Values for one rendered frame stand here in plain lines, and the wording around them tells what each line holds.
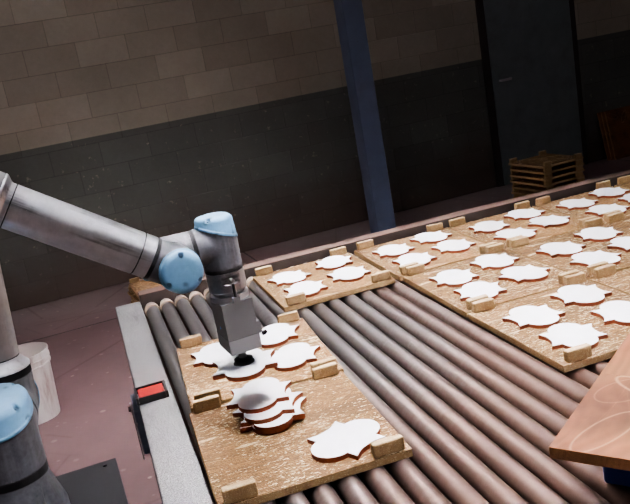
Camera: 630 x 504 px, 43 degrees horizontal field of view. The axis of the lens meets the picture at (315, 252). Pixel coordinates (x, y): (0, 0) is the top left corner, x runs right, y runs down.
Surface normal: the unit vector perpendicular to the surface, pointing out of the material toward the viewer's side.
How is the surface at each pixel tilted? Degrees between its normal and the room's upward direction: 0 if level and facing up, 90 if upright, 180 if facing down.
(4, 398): 6
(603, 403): 0
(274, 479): 0
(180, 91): 90
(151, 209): 90
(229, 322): 90
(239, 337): 90
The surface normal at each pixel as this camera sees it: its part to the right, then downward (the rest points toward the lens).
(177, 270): 0.32, 0.16
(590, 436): -0.17, -0.95
